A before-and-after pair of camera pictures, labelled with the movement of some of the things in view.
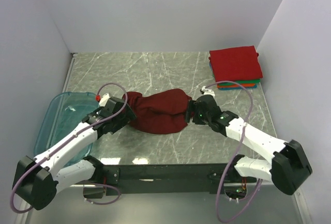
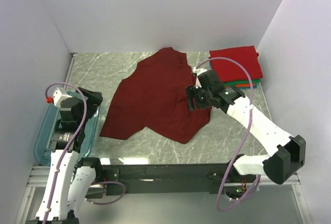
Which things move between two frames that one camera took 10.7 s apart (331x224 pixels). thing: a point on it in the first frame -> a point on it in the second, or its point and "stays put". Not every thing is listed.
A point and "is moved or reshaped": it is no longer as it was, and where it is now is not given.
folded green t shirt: [249, 81] stays put
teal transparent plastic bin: [60, 114] stays put
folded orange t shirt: [236, 85] stays put
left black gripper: [127, 116] -> [94, 99]
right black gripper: [193, 107] -> [192, 91]
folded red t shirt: [235, 63] stays put
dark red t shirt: [162, 112] is moved or reshaped
